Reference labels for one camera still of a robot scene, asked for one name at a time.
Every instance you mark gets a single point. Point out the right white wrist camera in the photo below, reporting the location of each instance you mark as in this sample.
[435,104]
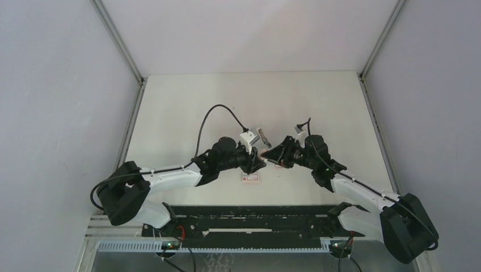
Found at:
[299,130]

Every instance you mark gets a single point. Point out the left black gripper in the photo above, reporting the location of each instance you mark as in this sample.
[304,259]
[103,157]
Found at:
[253,162]

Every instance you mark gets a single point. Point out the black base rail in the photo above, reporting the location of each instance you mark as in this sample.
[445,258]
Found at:
[251,226]

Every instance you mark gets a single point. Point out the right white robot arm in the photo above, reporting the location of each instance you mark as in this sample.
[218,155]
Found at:
[399,222]

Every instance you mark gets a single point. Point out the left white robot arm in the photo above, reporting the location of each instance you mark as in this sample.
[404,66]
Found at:
[124,195]

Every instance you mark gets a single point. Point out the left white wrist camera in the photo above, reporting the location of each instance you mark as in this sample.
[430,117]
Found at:
[248,139]

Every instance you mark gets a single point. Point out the white slotted cable duct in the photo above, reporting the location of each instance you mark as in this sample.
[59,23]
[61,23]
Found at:
[150,246]

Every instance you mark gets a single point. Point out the red white staple box sleeve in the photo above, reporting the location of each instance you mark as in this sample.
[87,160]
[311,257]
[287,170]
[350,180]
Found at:
[253,178]

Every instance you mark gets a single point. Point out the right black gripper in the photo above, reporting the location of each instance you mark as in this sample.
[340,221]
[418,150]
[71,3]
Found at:
[281,154]

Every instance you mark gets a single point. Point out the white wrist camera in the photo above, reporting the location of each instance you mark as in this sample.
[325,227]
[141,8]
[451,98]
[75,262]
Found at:
[248,139]
[299,130]

